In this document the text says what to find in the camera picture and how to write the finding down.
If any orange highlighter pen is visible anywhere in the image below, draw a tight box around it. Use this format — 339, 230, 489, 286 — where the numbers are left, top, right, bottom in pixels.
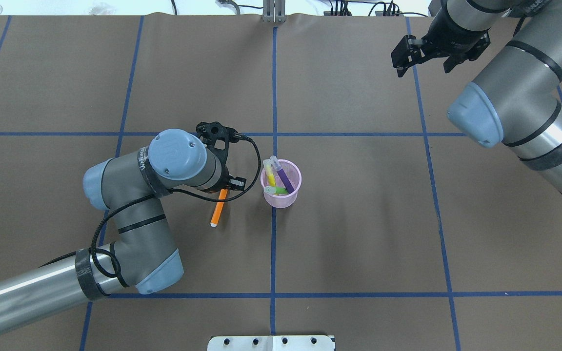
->
210, 189, 229, 228

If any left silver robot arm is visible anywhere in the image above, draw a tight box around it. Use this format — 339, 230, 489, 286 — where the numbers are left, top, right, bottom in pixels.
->
0, 122, 256, 335

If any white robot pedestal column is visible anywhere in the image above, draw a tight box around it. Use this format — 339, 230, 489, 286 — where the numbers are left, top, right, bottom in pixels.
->
207, 335, 336, 351

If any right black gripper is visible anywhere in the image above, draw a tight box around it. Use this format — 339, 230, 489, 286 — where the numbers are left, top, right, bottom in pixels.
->
391, 13, 491, 78

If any green highlighter pen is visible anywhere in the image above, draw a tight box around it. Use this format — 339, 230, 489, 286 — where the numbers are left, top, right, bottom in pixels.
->
264, 186, 289, 196

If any pink translucent pen holder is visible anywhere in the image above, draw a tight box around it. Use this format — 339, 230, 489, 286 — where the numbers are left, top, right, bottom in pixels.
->
260, 158, 302, 209

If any purple highlighter pen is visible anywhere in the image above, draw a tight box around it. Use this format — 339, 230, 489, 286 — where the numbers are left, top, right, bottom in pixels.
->
270, 156, 295, 194

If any yellow highlighter pen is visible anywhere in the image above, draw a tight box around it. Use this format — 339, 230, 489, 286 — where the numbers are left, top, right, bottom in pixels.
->
263, 158, 276, 187

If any brown paper table mat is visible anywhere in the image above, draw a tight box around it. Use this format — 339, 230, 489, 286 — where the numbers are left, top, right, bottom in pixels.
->
0, 14, 562, 351

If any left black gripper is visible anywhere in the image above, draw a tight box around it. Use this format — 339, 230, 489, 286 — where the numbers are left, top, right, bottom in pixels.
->
196, 121, 247, 192

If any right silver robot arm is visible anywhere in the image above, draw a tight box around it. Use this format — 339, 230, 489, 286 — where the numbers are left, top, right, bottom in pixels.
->
391, 0, 562, 195

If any aluminium frame post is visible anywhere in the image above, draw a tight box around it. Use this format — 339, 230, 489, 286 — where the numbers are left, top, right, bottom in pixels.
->
261, 0, 287, 24

